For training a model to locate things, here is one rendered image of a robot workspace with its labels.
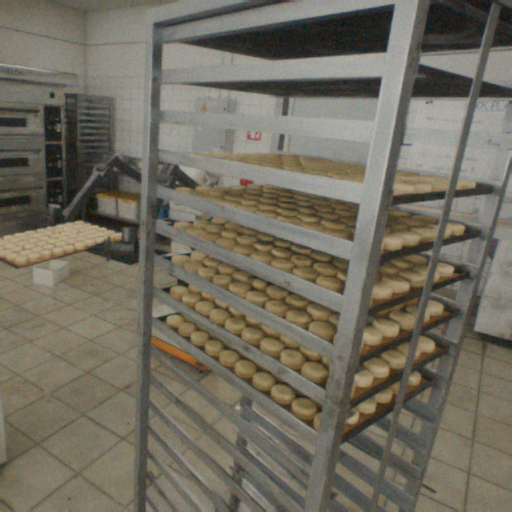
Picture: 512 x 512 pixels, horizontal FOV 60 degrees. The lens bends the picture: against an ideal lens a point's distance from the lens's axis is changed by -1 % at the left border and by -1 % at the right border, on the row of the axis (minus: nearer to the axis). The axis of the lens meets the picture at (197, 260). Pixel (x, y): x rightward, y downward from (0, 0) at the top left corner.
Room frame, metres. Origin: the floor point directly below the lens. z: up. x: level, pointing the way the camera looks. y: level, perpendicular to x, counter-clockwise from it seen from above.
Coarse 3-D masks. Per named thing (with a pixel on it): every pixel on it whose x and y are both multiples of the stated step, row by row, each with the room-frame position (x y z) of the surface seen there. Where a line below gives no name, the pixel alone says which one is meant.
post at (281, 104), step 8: (280, 104) 1.37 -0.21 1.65; (288, 104) 1.38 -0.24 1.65; (280, 112) 1.36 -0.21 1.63; (272, 136) 1.38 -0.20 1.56; (280, 136) 1.36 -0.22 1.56; (272, 144) 1.38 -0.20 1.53; (280, 144) 1.37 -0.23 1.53; (248, 400) 1.36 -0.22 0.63; (240, 440) 1.37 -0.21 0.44; (240, 480) 1.37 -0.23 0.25; (232, 496) 1.37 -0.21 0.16
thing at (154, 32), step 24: (144, 96) 1.10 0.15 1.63; (144, 120) 1.10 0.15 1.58; (144, 144) 1.09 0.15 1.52; (144, 168) 1.09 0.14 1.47; (144, 192) 1.09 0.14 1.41; (144, 216) 1.08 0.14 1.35; (144, 240) 1.08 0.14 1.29; (144, 264) 1.08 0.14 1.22; (144, 288) 1.08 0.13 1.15; (144, 312) 1.08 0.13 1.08; (144, 336) 1.08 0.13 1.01; (144, 360) 1.08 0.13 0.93; (144, 384) 1.09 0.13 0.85; (144, 408) 1.09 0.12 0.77; (144, 432) 1.09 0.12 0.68; (144, 456) 1.09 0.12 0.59; (144, 480) 1.09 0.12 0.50; (144, 504) 1.09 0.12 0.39
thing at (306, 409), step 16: (176, 320) 1.09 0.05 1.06; (192, 336) 1.01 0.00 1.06; (208, 336) 1.01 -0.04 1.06; (208, 352) 0.95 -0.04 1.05; (224, 352) 0.94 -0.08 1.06; (240, 368) 0.87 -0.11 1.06; (256, 368) 0.91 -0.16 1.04; (256, 384) 0.82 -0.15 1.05; (272, 384) 0.82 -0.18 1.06; (288, 384) 0.85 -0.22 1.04; (416, 384) 0.88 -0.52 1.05; (288, 400) 0.77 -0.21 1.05; (304, 400) 0.76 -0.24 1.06; (368, 400) 0.78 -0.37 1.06; (384, 400) 0.80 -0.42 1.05; (304, 416) 0.73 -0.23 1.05; (320, 416) 0.71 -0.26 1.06; (368, 416) 0.75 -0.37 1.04
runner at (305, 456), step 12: (240, 408) 1.37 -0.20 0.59; (252, 408) 1.34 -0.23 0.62; (252, 420) 1.30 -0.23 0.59; (264, 420) 1.28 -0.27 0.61; (276, 432) 1.24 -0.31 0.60; (288, 444) 1.19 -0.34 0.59; (300, 444) 1.16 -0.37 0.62; (300, 456) 1.14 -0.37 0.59; (312, 456) 1.12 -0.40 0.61; (336, 480) 1.05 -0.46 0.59; (348, 480) 1.02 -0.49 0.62; (348, 492) 1.01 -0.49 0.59; (360, 492) 0.99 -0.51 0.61; (360, 504) 0.97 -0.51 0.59
